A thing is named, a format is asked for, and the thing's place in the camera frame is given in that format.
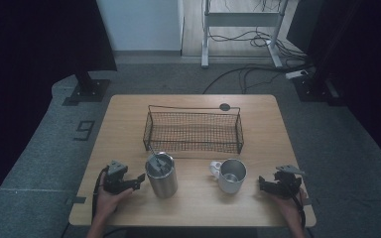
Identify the black stand base with post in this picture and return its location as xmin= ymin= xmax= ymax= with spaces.
xmin=63 ymin=70 xmax=111 ymax=107
xmin=292 ymin=73 xmax=345 ymax=107

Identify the white mug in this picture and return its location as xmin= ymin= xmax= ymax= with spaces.
xmin=209 ymin=158 xmax=248 ymax=195

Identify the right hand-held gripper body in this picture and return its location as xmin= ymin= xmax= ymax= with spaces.
xmin=264 ymin=165 xmax=306 ymax=199

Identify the black curtain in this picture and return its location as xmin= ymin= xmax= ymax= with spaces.
xmin=286 ymin=0 xmax=381 ymax=177
xmin=0 ymin=0 xmax=118 ymax=221

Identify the white metal desk frame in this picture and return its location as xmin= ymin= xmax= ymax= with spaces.
xmin=200 ymin=0 xmax=291 ymax=69

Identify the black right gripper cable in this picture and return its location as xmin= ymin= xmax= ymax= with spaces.
xmin=291 ymin=186 xmax=308 ymax=230

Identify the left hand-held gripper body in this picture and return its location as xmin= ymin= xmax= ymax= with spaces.
xmin=103 ymin=160 xmax=137 ymax=194

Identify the metal straw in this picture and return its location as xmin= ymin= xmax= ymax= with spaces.
xmin=147 ymin=144 xmax=162 ymax=167

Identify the long black floor cable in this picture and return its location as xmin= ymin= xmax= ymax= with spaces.
xmin=201 ymin=63 xmax=314 ymax=95

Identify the tangle of black floor cables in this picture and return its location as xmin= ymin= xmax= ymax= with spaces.
xmin=207 ymin=29 xmax=309 ymax=61

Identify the person's left hand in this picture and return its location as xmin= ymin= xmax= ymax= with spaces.
xmin=95 ymin=173 xmax=135 ymax=220

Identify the white power strip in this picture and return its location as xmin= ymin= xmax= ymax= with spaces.
xmin=285 ymin=69 xmax=309 ymax=80

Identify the stainless steel tumbler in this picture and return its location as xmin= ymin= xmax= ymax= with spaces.
xmin=144 ymin=151 xmax=179 ymax=199

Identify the dark wire mesh basket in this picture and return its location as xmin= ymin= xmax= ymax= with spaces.
xmin=142 ymin=104 xmax=245 ymax=156

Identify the person's right hand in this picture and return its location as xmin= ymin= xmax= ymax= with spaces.
xmin=270 ymin=187 xmax=308 ymax=226

